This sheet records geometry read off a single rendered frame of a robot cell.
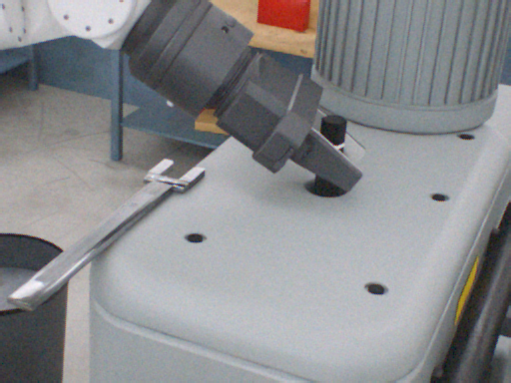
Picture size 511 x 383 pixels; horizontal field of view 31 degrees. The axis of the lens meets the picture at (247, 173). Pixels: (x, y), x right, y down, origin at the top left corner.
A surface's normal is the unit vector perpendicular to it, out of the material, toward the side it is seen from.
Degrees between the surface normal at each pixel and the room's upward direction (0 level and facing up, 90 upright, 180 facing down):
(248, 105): 90
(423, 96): 90
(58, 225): 0
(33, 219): 0
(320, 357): 63
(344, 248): 0
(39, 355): 94
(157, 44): 82
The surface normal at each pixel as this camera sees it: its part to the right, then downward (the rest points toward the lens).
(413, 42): -0.16, 0.42
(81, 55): -0.40, 0.37
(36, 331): 0.73, 0.40
